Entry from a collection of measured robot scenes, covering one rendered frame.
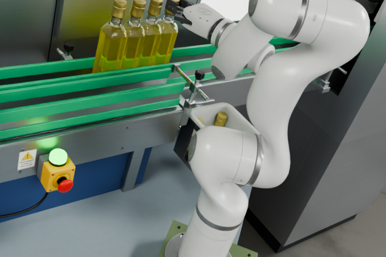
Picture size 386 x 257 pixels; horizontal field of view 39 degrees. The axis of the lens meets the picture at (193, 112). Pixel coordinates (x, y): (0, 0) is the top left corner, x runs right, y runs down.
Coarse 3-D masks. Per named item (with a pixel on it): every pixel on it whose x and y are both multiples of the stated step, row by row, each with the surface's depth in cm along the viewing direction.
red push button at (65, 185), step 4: (60, 180) 138; (64, 180) 137; (68, 180) 137; (60, 184) 136; (64, 184) 136; (68, 184) 137; (72, 184) 138; (60, 188) 136; (64, 188) 137; (68, 188) 138; (64, 192) 138
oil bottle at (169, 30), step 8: (160, 24) 158; (168, 24) 157; (168, 32) 158; (176, 32) 160; (160, 40) 159; (168, 40) 160; (160, 48) 160; (168, 48) 162; (160, 56) 162; (168, 56) 164
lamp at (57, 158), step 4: (52, 152) 137; (56, 152) 137; (60, 152) 138; (64, 152) 138; (52, 156) 136; (56, 156) 136; (60, 156) 137; (64, 156) 137; (48, 160) 138; (52, 160) 137; (56, 160) 136; (60, 160) 137; (64, 160) 137; (52, 164) 137; (56, 164) 137; (60, 164) 137; (64, 164) 138
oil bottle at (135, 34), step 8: (128, 24) 151; (128, 32) 150; (136, 32) 150; (144, 32) 152; (128, 40) 151; (136, 40) 152; (128, 48) 152; (136, 48) 154; (128, 56) 154; (136, 56) 156; (120, 64) 156; (128, 64) 156; (136, 64) 158
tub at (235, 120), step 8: (216, 104) 177; (224, 104) 179; (192, 112) 170; (200, 112) 174; (208, 112) 176; (216, 112) 178; (232, 112) 178; (208, 120) 178; (232, 120) 178; (240, 120) 176; (232, 128) 179; (240, 128) 176; (248, 128) 173
